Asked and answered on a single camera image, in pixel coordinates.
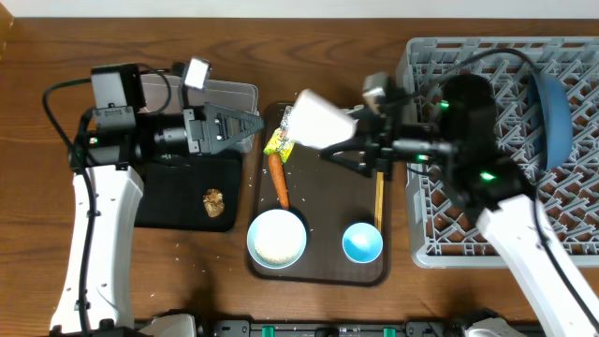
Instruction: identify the pink cup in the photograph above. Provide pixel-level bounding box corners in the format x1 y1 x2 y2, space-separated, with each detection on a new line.
286 89 357 150

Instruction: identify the small blue bowl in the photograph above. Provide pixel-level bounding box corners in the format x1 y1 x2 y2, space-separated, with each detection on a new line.
342 223 384 264

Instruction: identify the light blue rice bowl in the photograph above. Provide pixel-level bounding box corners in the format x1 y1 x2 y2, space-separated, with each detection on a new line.
246 209 307 270

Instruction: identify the dark blue bowl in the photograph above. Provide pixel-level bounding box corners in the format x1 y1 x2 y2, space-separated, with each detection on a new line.
528 72 574 170

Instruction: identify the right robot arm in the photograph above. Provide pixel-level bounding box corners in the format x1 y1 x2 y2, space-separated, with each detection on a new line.
320 73 598 336

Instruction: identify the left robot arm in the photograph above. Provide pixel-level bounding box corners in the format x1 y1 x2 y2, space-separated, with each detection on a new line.
50 103 264 336

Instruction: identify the grey dishwasher rack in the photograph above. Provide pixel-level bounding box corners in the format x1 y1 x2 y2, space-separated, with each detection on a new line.
396 37 598 269

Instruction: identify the wooden chopstick right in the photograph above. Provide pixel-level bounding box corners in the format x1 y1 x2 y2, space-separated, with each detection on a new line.
377 170 386 233

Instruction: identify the clear plastic bin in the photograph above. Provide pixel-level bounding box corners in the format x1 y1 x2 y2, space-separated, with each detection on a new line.
138 72 259 154

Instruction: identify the foil snack wrapper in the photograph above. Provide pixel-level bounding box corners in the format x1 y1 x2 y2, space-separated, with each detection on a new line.
263 106 295 163

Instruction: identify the orange carrot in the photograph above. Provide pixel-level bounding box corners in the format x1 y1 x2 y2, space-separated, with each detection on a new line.
269 153 290 210

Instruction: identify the brown plastic serving tray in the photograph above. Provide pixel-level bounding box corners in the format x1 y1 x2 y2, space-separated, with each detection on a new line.
244 103 392 287

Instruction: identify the black plastic bin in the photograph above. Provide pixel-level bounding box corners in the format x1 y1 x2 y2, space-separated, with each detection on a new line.
135 151 242 232

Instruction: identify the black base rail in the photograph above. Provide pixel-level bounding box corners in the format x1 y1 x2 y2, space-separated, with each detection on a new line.
135 308 516 337

